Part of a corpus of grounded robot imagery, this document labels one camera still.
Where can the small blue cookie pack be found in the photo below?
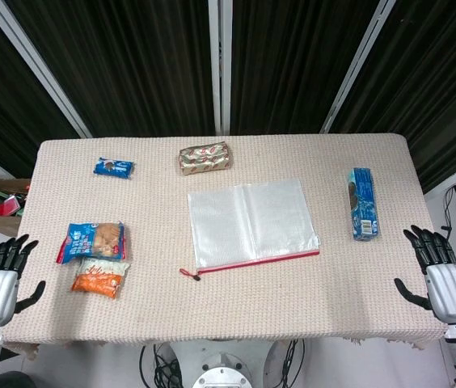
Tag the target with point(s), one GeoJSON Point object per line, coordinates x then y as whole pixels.
{"type": "Point", "coordinates": [113, 167]}

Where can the red packet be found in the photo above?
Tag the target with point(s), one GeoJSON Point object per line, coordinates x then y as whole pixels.
{"type": "Point", "coordinates": [6, 207]}

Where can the beige woven tablecloth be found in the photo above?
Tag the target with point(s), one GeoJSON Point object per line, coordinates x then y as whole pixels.
{"type": "Point", "coordinates": [228, 303]}

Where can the gold snack pack red print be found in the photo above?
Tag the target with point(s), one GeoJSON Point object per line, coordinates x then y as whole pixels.
{"type": "Point", "coordinates": [205, 158]}

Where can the white metal frame post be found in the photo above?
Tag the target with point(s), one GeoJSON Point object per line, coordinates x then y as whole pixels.
{"type": "Point", "coordinates": [357, 68]}
{"type": "Point", "coordinates": [38, 68]}
{"type": "Point", "coordinates": [220, 68]}

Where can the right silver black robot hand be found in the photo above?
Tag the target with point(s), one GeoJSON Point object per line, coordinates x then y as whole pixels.
{"type": "Point", "coordinates": [452, 289]}

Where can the orange white snack packet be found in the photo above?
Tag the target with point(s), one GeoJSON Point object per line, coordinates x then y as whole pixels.
{"type": "Point", "coordinates": [98, 281]}

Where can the long blue cookie box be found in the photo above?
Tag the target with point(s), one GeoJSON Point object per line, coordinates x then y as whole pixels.
{"type": "Point", "coordinates": [363, 206]}

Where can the blue clear biscuit bag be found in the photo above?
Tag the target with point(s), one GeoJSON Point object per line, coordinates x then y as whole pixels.
{"type": "Point", "coordinates": [94, 242]}

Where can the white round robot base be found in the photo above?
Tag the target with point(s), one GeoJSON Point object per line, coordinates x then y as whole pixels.
{"type": "Point", "coordinates": [222, 372]}

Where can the mesh zipper pouch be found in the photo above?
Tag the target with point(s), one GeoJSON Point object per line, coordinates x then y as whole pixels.
{"type": "Point", "coordinates": [252, 226]}

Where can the black curtain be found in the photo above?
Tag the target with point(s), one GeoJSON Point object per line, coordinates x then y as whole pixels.
{"type": "Point", "coordinates": [139, 60]}

